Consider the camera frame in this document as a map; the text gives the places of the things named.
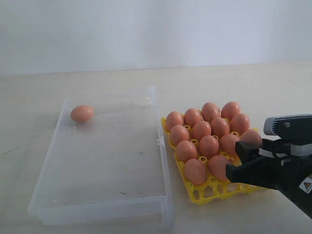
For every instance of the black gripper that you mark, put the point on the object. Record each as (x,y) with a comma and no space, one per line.
(278,165)

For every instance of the yellow plastic egg tray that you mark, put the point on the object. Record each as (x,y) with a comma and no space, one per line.
(211,188)

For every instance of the clear plastic bin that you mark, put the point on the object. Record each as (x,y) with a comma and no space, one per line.
(111,166)

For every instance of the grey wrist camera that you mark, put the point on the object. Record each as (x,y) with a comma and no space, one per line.
(295,130)

